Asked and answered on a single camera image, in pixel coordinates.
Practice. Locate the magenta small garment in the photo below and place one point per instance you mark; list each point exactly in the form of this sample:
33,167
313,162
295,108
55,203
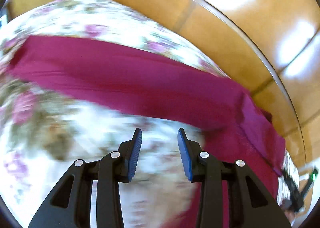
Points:
131,81

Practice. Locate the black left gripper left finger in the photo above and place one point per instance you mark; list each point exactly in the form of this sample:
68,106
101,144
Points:
68,204

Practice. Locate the floral bed quilt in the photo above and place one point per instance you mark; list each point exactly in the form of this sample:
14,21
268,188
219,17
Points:
43,131

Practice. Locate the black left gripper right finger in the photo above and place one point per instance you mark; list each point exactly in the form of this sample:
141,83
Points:
249,202

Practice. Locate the wooden wardrobe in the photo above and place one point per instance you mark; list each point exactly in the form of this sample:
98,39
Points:
271,47

